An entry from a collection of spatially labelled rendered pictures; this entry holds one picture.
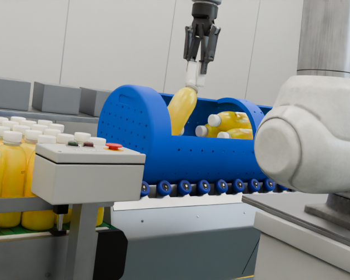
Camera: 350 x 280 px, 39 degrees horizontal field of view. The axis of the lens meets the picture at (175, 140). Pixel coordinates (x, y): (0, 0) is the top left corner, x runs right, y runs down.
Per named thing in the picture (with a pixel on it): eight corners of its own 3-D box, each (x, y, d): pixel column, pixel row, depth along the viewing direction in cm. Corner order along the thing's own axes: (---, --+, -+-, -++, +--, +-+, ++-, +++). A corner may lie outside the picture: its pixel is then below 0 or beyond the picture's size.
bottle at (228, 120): (253, 138, 172) (214, 135, 160) (243, 123, 176) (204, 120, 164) (265, 124, 168) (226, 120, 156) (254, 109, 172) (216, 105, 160)
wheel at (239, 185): (243, 178, 159) (238, 180, 161) (233, 178, 156) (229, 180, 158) (247, 190, 157) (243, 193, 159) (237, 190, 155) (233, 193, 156)
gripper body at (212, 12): (225, 6, 142) (220, 38, 143) (205, 7, 149) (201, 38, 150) (205, 0, 137) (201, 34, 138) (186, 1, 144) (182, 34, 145)
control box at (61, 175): (140, 201, 104) (146, 153, 103) (51, 205, 91) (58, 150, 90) (115, 189, 112) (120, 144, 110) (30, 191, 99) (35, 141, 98)
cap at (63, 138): (70, 141, 117) (71, 134, 117) (75, 144, 113) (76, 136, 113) (54, 140, 115) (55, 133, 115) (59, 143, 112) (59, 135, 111)
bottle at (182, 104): (169, 142, 137) (201, 86, 141) (148, 131, 139) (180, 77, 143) (173, 150, 143) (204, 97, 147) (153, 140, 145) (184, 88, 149)
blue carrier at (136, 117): (332, 190, 186) (348, 115, 182) (142, 199, 130) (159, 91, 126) (274, 170, 207) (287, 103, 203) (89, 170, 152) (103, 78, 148)
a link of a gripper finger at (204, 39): (208, 26, 145) (211, 25, 143) (208, 64, 144) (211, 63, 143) (198, 23, 142) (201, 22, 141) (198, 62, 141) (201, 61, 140)
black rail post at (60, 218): (66, 234, 107) (70, 198, 106) (53, 235, 105) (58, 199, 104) (61, 231, 109) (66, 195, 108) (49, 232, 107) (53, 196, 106)
